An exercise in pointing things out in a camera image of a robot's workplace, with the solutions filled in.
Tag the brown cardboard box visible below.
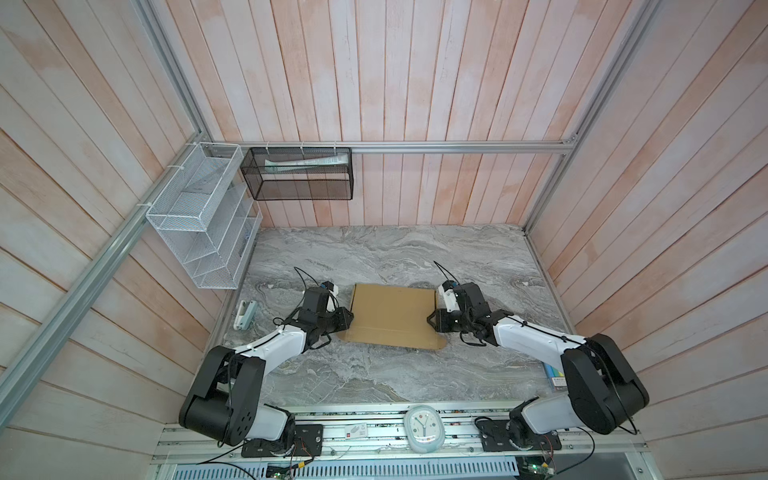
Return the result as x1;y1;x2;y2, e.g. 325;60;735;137
338;283;447;350

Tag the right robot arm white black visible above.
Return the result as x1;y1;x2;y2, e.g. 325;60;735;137
427;280;650;450

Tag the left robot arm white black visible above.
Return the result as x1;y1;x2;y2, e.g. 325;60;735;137
178;281;354;453

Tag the white small stapler device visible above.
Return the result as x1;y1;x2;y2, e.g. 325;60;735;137
233;300;257;331

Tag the coloured marker pen pack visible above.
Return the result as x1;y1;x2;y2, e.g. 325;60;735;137
544;364;567;391

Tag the small white label tag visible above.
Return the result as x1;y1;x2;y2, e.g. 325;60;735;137
345;423;368;439

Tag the white round clock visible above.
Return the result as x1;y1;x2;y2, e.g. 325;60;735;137
403;405;446;454

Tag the white paper in basket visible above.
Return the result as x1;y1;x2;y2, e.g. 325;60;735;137
264;154;350;174

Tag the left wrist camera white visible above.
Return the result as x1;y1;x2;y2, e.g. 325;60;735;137
321;281;339;312

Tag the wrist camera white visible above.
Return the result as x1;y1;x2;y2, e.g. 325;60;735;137
321;281;339;312
437;284;460;312

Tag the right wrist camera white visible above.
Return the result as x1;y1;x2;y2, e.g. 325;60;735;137
437;284;460;312

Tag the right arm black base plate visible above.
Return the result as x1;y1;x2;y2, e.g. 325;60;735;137
473;416;562;452

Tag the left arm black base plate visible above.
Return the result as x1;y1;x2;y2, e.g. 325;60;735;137
241;424;324;458

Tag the black wire mesh basket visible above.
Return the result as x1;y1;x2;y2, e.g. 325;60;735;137
240;146;355;202

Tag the white wire mesh shelf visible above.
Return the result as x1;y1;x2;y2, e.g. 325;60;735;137
147;142;263;290

